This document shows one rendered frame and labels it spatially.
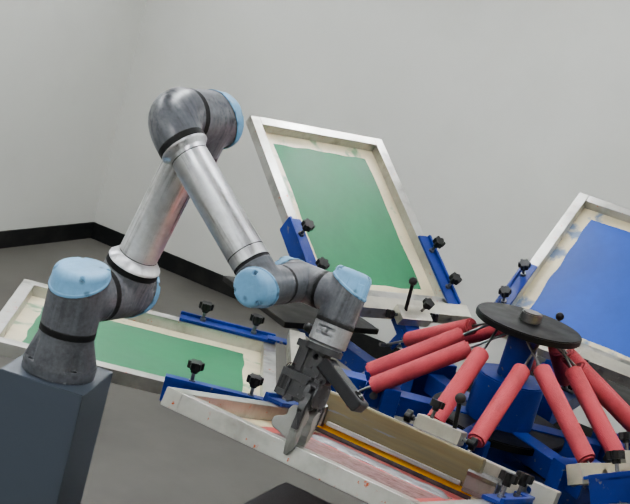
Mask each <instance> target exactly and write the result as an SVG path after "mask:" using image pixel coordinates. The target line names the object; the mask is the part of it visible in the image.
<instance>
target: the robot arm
mask: <svg viewBox="0 0 630 504"><path fill-rule="evenodd" d="M148 128H149V133H150V136H151V139H152V142H153V144H154V146H155V148H156V150H157V152H158V154H159V156H160V157H161V159H162V161H161V163H160V165H159V167H158V169H157V171H156V173H155V175H154V177H153V179H152V181H151V183H150V185H149V187H148V189H147V191H146V193H145V195H144V197H143V200H142V202H141V204H140V206H139V208H138V210H137V212H136V214H135V216H134V218H133V220H132V222H131V224H130V226H129V228H128V230H127V232H126V234H125V236H124V238H123V240H122V242H121V244H120V245H118V246H114V247H112V248H111V249H110V250H109V252H108V254H107V256H106V258H105V260H104V262H101V261H99V260H96V259H92V258H86V257H85V258H81V257H70V258H65V259H62V260H60V261H58V262H57V263H56V264H55V265H54V267H53V270H52V274H51V276H50V278H49V280H48V289H47V294H46V298H45V302H44V307H43V311H42V315H41V319H40V324H39V328H38V331H37V332H36V334H35V336H34V337H33V339H32V340H31V342H30V344H29V345H28V347H27V348H26V350H25V352H24V354H23V359H22V363H21V364H22V367H23V368H24V370H26V371H27V372H28V373H30V374H31V375H33V376H35V377H37V378H40V379H42V380H45V381H49V382H53V383H57V384H64V385H84V384H88V383H90V382H92V381H93V380H94V378H95V374H96V370H97V364H96V353H95V338H96V334H97V330H98V326H99V322H102V321H109V320H115V319H122V318H123V319H128V318H134V317H137V316H139V315H142V314H144V313H146V312H148V311H149V310H150V309H151V308H152V307H153V306H154V305H155V303H156V302H157V300H158V297H159V294H160V286H159V282H160V279H159V274H160V268H159V266H158V264H157V262H158V260H159V258H160V256H161V254H162V252H163V250H164V248H165V246H166V244H167V242H168V240H169V238H170V236H171V235H172V233H173V231H174V229H175V227H176V225H177V223H178V221H179V219H180V217H181V215H182V213H183V211H184V209H185V207H186V205H187V203H188V201H189V199H190V198H191V200H192V202H193V203H194V205H195V207H196V209H197V210H198V212H199V214H200V216H201V217H202V219H203V221H204V222H205V224H206V226H207V228H208V229H209V231H210V233H211V234H212V236H213V238H214V240H215V241H216V243H217V245H218V247H219V248H220V250H221V252H222V253H223V255H224V257H225V259H226V260H227V262H228V264H229V266H230V267H231V269H232V271H233V272H234V274H235V275H236V277H235V280H234V284H233V287H234V294H235V297H236V298H237V300H238V301H239V302H240V303H241V304H242V305H243V306H245V307H248V308H268V307H271V306H275V305H281V304H288V303H295V302H301V303H304V304H306V305H309V306H311V307H314V308H316V309H319V311H318V315H317V316H316V319H315V322H314V324H313V327H312V329H311V332H310V334H309V338H310V339H311V340H306V339H302V338H299V339H298V341H297V345H299V348H298V350H297V353H296V355H295V358H294V360H293V362H288V363H287V365H288V364H289V363H290V364H291V363H292V365H290V364H289V365H288V366H287V365H286V366H283V369H282V371H281V374H280V376H279V379H278V381H277V384H276V386H275V389H274V392H276V394H279V395H281V396H282V397H283V398H285V399H287V400H289V401H296V402H298V403H299V404H298V405H296V404H295V405H292V406H291V407H290V409H289V410H288V412H287V414H285V415H276V416H274V417H273V419H272V426H273V427H274V428H275V429H276V430H278V431H279V432H280V433H281V434H282V435H283V436H284V437H286V442H285V446H284V451H283V454H285V455H287V454H288V453H290V452H291V451H292V450H293V449H295V447H296V444H298V445H300V446H302V447H305V446H306V445H307V443H308V442H309V440H310V438H311V437H312V435H313V433H314V431H315V430H316V428H317V426H318V424H319V422H320V420H321V418H322V415H323V413H324V410H325V407H326V403H327V401H328V398H329V395H330V392H331V387H330V386H331V385H332V386H333V387H334V389H335V390H336V392H337V393H338V394H339V396H340V397H341V398H342V400H343V401H344V402H345V405H346V406H347V407H348V408H349V409H350V410H351V411H354V412H359V413H362V412H363V411H364V410H365V409H366V408H367V407H368V406H369V404H368V403H367V401H366V400H365V399H364V396H363V394H362V393H361V392H359V391H358V389H357V388H356V387H355V385H354V384H353V383H352V381H351V380H350V379H349V377H348V376H347V375H346V373H345V372H344V371H343V369H342V368H341V367H340V365H339V364H338V363H337V361H336V360H333V359H331V357H333V358H336V359H339V360H341V358H342V356H343V353H342V351H343V352H345V351H346V349H347V346H348V344H349V341H350V339H351V337H352V334H353V333H352V332H353V331H354V328H355V326H356V323H357V321H358V318H359V316H360V313H361V311H362V308H363V306H364V303H365V302H366V301H367V295H368V292H369V290H370V287H371V284H372V281H371V278H370V277H369V276H367V275H365V274H363V273H361V272H358V271H356V270H353V269H351V268H348V267H345V266H343V265H338V266H337V267H336V269H335V271H333V272H329V271H327V270H324V269H322V268H319V267H317V266H314V265H312V264H309V263H307V262H305V261H303V260H301V259H299V258H293V257H290V256H283V257H280V258H279V260H277V261H276V262H274V260H273V259H272V257H271V256H270V254H269V252H268V250H267V248H266V247H265V245H264V243H263V242H262V240H261V238H260V237H259V235H258V233H257V231H256V230H255V228H254V226H253V225H252V223H251V221H250V220H249V218H248V216H247V215H246V213H245V211H244V209H243V208H242V206H241V204H240V203H239V201H238V199H237V198H236V196H235V194H234V192H233V191H232V189H231V187H230V186H229V184H228V182H227V181H226V179H225V177H224V176H223V174H222V172H221V170H220V169H219V167H218V165H217V164H216V162H217V160H218V158H219V156H220V154H221V152H222V151H223V149H228V148H230V147H232V146H233V145H235V144H236V143H237V142H238V141H239V139H240V138H241V136H242V133H243V129H244V116H243V114H242V109H241V107H240V105H239V103H238V102H237V101H236V100H235V98H233V97H232V96H231V95H229V94H228V93H225V92H221V91H218V90H215V89H208V90H205V89H195V88H187V87H173V88H170V89H167V90H165V91H164V92H162V93H161V94H159V95H158V96H157V97H156V99H155V100H154V101H153V103H152V105H151V107H150V110H149V114H148ZM318 357H319V358H318ZM298 439H299V440H298ZM297 441H298V442H297Z"/></svg>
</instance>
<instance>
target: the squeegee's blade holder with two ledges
mask: <svg viewBox="0 0 630 504"><path fill-rule="evenodd" d="M326 425H327V426H329V427H331V428H333V429H335V430H337V431H340V432H342V433H344V434H346V435H348V436H351V437H353V438H355V439H357V440H359V441H362V442H364V443H366V444H368V445H370V446H373V447H375V448H377V449H379V450H381V451H384V452H386V453H388V454H390V455H392V456H395V457H397V458H399V459H401V460H403V461H406V462H408V463H410V464H412V465H414V466H417V467H419V468H421V469H423V470H425V471H428V472H430V473H432V474H434V475H436V476H439V477H441V478H443V479H445V480H447V481H450V482H452V483H454V484H456V485H460V483H461V481H460V480H458V479H456V478H453V477H451V476H449V475H447V474H444V473H442V472H440V471H438V470H436V469H433V468H431V467H429V466H427V465H425V464H422V463H420V462H418V461H416V460H414V459H411V458H409V457H407V456H405V455H403V454H400V453H398V452H396V451H394V450H391V449H389V448H387V447H385V446H383V445H380V444H378V443H376V442H374V441H372V440H369V439H367V438H365V437H363V436H361V435H358V434H356V433H354V432H352V431H350V430H347V429H345V428H343V427H341V426H339V425H336V424H334V423H332V422H330V421H327V423H326Z"/></svg>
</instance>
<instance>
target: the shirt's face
mask: <svg viewBox="0 0 630 504"><path fill-rule="evenodd" d="M246 504H331V503H329V502H327V501H325V500H323V499H321V498H318V497H316V496H314V495H312V494H310V493H308V492H306V491H304V490H302V489H300V488H298V487H296V486H294V485H292V484H289V483H287V482H286V483H284V484H282V485H280V486H279V487H277V488H275V489H273V490H271V491H269V492H267V493H265V494H263V495H261V496H259V497H257V498H255V499H253V500H252V501H250V502H248V503H246Z"/></svg>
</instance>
